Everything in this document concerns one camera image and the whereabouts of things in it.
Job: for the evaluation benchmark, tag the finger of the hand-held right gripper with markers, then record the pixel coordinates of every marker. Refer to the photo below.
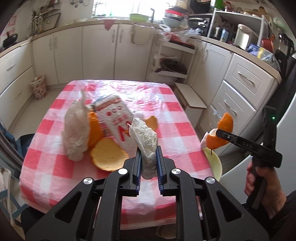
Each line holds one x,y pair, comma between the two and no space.
235,138

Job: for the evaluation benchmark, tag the round orange peel cup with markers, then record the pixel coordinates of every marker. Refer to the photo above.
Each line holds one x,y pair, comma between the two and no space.
107,154

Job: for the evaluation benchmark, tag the white red printed packet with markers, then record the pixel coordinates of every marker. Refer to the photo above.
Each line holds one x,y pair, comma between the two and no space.
111,118

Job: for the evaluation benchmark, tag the blue cloth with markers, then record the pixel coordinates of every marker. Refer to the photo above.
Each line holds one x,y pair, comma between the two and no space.
5,136

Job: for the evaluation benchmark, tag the dark frying pan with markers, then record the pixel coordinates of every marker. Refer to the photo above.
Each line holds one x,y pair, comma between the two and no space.
172,66

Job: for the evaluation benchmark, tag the hanging utensil rack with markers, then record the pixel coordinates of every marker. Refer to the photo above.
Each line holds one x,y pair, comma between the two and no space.
44,20

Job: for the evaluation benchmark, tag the white tissue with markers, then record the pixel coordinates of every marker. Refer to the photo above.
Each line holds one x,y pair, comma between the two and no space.
143,139

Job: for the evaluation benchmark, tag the clear plastic bags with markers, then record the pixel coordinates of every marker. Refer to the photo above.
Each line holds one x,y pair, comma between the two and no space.
178,34

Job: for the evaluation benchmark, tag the white stove side cabinets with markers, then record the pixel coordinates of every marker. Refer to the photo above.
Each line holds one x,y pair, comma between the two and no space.
16,76

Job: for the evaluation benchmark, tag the floral waste basket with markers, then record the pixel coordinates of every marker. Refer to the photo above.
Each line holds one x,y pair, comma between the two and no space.
38,87

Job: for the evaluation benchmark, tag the white open shelf rack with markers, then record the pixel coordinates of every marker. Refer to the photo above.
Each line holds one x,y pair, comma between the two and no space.
159,51

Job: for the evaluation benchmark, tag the red pot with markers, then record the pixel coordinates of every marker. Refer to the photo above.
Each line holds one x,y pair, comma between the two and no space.
268,44

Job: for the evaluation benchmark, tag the green basin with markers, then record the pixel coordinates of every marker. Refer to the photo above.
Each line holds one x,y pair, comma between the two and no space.
138,17

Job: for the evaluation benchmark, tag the thick orange peel chunk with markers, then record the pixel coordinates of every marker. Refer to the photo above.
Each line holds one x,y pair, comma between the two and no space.
94,132

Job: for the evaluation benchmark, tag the white storage canister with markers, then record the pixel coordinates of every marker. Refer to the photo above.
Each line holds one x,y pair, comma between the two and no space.
242,36

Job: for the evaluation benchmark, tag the white drawer cabinet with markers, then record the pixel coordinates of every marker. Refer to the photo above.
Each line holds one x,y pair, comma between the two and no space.
245,81

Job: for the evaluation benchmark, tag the kitchen window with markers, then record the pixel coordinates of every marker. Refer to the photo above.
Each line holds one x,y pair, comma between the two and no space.
120,8

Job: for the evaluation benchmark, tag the pink wall stickers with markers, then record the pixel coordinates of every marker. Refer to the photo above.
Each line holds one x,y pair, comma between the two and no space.
12,23

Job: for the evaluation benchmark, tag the small orange peel piece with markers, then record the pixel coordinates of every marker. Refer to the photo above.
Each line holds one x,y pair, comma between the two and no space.
152,121

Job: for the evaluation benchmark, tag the curled orange peel strip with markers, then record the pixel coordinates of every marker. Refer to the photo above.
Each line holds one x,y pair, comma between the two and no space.
225,122

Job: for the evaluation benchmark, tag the white window wall cabinets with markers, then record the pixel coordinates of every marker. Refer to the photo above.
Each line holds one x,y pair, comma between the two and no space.
97,51

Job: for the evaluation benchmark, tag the blue packet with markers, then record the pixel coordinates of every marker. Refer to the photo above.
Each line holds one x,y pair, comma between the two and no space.
254,49

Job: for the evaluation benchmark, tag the black wok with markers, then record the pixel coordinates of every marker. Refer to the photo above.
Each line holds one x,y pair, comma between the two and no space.
9,40

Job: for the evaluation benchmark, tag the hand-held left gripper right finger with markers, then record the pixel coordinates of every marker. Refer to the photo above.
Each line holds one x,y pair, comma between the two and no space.
159,168

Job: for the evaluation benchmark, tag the pale yellow bin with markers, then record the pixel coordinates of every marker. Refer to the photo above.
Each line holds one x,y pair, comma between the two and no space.
215,164

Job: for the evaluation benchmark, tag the person's right forearm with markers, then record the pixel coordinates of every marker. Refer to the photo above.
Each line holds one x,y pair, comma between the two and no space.
284,220

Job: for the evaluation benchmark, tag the stack of bowls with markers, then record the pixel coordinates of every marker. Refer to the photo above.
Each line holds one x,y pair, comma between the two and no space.
173,18

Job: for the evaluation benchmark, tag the white wooden stool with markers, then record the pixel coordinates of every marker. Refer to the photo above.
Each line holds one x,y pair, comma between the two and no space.
190,97

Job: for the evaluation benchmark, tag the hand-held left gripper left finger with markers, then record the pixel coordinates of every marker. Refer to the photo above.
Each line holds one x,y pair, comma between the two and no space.
138,168

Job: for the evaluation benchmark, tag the red white checked tablecloth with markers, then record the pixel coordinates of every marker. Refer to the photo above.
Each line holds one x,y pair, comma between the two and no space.
180,129

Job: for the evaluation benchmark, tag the black chair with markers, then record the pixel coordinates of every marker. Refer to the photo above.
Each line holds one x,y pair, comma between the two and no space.
286,53

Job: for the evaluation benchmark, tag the white countertop shelf unit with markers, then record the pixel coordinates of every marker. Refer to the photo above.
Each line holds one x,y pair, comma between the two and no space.
262,25

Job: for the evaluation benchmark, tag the tall white plastic bag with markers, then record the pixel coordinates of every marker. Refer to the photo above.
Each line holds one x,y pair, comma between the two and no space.
75,129

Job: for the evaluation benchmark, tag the person's right hand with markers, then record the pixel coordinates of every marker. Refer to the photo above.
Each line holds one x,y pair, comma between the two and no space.
275,190

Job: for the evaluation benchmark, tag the kitchen faucet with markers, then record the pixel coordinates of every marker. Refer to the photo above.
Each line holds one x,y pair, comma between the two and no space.
152,15

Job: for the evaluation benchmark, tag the pink pennant flag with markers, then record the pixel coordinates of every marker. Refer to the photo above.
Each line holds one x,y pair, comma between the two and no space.
108,24

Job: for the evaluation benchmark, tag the white appliance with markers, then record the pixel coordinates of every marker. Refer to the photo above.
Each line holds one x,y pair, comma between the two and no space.
288,139

